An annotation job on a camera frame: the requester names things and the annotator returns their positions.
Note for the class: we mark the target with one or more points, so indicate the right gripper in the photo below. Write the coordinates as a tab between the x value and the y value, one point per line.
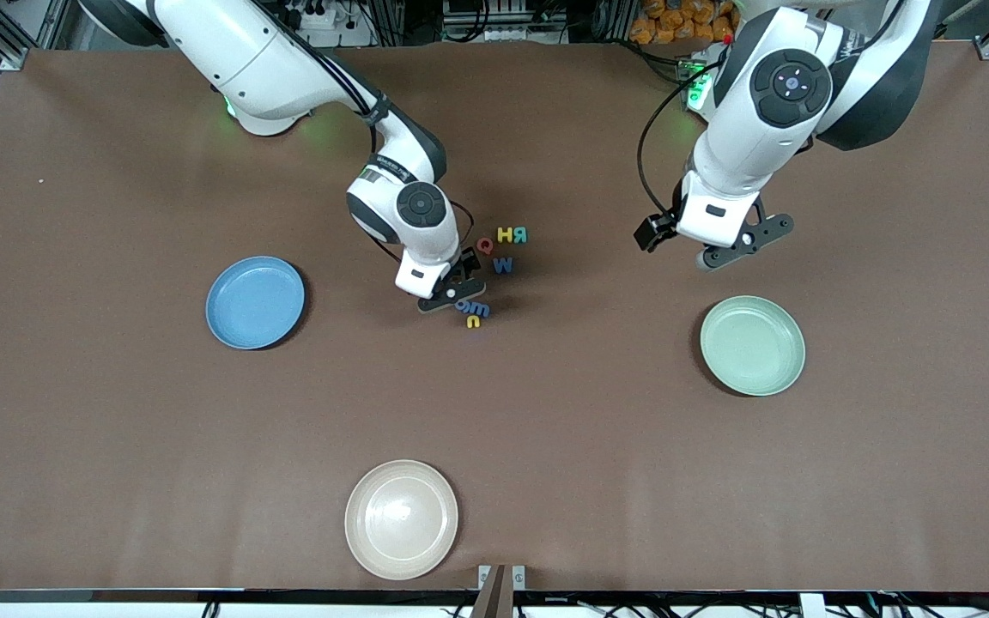
468	262

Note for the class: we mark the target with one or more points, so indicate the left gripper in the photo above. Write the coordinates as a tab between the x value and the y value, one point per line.
654	230

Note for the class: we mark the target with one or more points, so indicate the blue foam capital W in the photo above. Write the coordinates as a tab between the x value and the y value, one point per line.
503	266

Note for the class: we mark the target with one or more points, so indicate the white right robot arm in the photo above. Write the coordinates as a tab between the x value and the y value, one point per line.
245	60

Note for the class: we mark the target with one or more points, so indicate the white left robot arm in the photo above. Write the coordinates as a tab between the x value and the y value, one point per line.
731	146

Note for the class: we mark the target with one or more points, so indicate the red foam letter Q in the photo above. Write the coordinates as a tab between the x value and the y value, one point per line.
479	245

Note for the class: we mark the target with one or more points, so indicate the blue foam lowercase m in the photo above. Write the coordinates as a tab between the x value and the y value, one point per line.
480	309

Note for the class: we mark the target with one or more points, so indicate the yellow foam letter H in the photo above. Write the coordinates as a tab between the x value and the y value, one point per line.
505	235

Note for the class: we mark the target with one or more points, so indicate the pale green round plate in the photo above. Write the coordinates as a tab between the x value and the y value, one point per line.
726	352

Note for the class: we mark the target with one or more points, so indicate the pile of orange packets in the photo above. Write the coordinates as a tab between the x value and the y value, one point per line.
666	21

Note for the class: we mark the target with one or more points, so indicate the blue round plate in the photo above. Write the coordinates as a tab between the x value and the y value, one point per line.
254	302

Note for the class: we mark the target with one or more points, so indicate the background equipment rack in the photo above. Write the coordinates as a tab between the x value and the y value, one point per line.
503	34

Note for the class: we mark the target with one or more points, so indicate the beige round plate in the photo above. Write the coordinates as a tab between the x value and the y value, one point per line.
400	519

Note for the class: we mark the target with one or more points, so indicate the white power strip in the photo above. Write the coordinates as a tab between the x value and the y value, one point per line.
331	34

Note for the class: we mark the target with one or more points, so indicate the small silver metal bracket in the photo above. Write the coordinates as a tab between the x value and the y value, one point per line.
484	577
518	579

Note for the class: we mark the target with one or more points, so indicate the dark slanted mounting post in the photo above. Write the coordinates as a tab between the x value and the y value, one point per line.
494	596

